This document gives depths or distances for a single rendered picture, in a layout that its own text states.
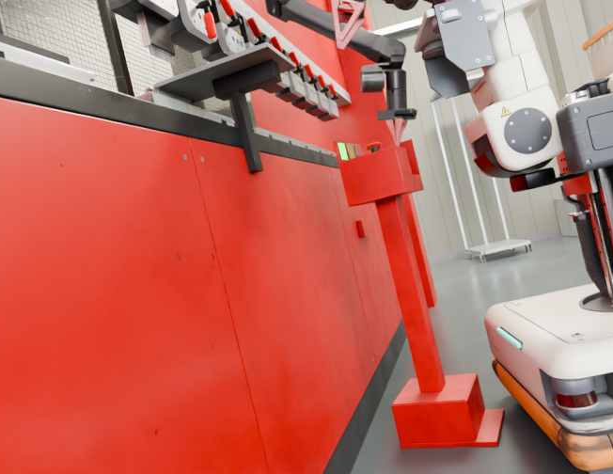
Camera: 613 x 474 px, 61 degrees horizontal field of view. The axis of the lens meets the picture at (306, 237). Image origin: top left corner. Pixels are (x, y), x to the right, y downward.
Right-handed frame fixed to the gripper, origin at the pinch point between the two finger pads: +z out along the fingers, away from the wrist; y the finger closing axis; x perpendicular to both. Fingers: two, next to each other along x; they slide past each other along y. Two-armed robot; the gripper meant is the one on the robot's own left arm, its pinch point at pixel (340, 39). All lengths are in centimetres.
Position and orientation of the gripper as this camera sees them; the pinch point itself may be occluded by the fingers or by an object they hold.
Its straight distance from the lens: 116.7
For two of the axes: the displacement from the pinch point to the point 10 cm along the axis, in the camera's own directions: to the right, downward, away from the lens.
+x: 9.7, 2.3, -0.9
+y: -1.0, 0.3, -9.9
